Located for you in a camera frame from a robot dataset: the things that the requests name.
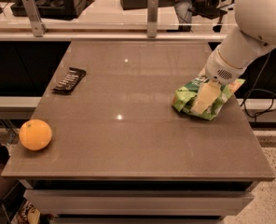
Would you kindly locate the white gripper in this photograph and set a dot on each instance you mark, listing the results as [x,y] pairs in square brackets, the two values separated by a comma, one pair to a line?
[217,69]

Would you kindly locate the green rice chip bag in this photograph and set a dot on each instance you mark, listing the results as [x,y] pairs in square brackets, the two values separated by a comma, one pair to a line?
[185,96]

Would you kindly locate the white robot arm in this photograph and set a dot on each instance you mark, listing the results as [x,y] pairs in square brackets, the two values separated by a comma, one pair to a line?
[253,36]

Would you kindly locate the seated person in jeans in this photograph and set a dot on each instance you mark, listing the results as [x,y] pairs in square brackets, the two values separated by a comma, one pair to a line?
[184,15]

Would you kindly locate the black office chair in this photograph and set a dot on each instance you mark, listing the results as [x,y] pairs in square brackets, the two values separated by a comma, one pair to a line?
[212,9]

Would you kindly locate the black snack bar wrapper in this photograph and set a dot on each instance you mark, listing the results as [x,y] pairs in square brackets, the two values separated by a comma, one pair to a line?
[70,80]

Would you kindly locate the black case on floor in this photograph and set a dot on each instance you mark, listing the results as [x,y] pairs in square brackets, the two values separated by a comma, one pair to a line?
[62,9]

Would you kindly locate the orange fruit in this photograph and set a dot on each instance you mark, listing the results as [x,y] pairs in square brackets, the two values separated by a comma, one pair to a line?
[35,134]

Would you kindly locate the right metal glass bracket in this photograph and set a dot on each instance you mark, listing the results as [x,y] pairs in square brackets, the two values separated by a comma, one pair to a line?
[152,18]

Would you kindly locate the metal glass bracket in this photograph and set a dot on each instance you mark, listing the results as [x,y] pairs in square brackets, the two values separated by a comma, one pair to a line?
[38,28]
[152,18]

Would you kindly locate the left metal glass bracket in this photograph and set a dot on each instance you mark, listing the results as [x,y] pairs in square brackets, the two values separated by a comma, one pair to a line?
[38,28]

